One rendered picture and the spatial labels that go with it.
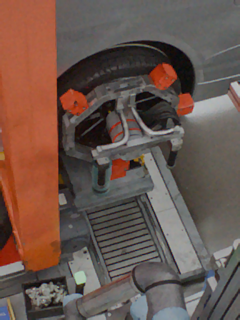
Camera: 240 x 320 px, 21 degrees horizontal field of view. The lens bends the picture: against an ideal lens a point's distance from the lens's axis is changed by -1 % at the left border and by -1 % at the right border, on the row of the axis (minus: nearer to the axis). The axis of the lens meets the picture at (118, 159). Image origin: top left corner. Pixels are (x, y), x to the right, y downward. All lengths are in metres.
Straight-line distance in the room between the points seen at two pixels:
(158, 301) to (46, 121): 0.64
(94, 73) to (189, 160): 1.35
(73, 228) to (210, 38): 1.13
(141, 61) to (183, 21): 0.26
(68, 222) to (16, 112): 1.37
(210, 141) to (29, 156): 2.08
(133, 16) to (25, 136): 0.78
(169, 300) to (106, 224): 1.70
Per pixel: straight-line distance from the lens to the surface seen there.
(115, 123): 2.96
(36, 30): 1.72
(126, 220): 3.67
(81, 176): 3.60
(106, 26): 2.61
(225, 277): 1.95
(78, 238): 3.24
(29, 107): 1.96
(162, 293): 2.00
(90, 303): 2.22
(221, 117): 4.21
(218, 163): 4.01
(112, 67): 2.81
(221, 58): 3.07
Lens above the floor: 3.31
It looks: 57 degrees down
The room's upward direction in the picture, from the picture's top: 7 degrees clockwise
